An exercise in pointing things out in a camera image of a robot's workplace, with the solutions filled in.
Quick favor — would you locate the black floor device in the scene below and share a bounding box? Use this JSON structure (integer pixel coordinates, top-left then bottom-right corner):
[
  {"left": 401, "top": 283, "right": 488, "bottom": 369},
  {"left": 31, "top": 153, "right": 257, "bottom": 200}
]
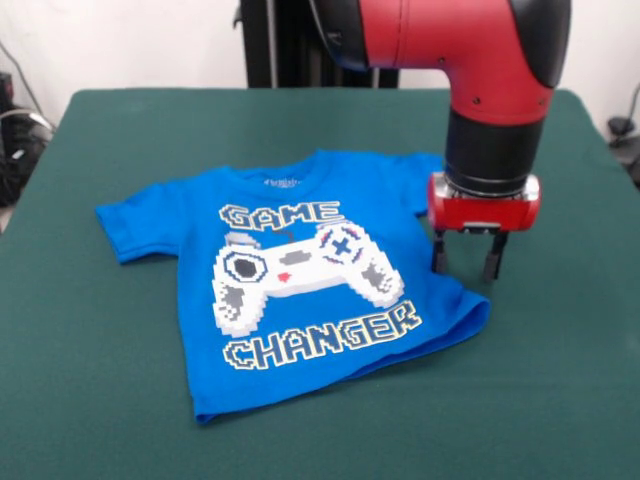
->
[{"left": 610, "top": 137, "right": 640, "bottom": 189}]

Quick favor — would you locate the grey cable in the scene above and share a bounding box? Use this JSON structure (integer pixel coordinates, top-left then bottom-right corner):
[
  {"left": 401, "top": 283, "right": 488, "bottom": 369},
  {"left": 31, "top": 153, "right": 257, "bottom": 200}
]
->
[{"left": 0, "top": 42, "right": 56, "bottom": 134}]

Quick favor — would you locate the dark green table cloth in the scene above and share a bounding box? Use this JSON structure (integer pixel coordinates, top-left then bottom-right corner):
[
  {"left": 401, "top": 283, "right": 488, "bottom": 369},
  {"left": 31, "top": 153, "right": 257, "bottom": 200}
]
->
[{"left": 0, "top": 87, "right": 640, "bottom": 480}]

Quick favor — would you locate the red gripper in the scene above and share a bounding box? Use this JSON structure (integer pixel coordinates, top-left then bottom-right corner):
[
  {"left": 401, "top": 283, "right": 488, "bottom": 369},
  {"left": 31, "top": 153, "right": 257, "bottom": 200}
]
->
[{"left": 426, "top": 172, "right": 543, "bottom": 284}]

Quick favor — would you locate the blue laundry item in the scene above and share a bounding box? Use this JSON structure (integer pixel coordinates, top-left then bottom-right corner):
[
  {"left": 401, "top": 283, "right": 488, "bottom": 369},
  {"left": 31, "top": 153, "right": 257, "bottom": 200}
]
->
[{"left": 94, "top": 148, "right": 492, "bottom": 427}]

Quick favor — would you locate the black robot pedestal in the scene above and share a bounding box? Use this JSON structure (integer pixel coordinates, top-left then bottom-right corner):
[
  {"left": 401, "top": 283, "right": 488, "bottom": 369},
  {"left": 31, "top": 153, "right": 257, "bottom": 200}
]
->
[{"left": 232, "top": 0, "right": 401, "bottom": 89}]

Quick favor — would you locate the black equipment with cables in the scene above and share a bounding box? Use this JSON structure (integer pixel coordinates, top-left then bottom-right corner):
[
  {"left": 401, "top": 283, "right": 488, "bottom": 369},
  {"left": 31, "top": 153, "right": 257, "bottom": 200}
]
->
[{"left": 0, "top": 72, "right": 55, "bottom": 207}]

